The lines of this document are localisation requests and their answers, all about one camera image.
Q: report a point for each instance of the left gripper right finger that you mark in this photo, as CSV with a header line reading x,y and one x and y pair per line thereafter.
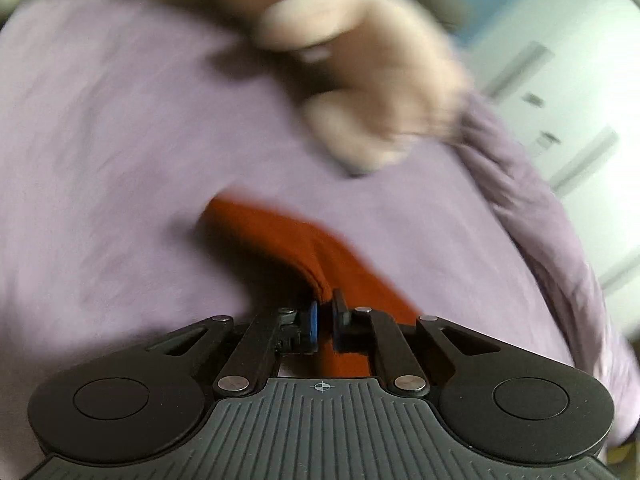
x,y
504,401

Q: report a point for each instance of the pink plush toy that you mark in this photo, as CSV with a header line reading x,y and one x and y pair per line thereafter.
x,y
394,72

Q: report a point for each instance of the red knitted sweater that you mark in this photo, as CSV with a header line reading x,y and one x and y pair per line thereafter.
x,y
293,263

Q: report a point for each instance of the white wardrobe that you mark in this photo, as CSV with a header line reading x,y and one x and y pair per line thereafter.
x,y
564,76

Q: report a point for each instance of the purple rolled duvet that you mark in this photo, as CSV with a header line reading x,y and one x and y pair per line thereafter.
x,y
535,219

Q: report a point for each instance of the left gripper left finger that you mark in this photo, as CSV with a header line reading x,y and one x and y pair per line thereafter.
x,y
139,402

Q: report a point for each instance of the purple bed sheet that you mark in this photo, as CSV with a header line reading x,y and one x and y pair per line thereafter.
x,y
121,119

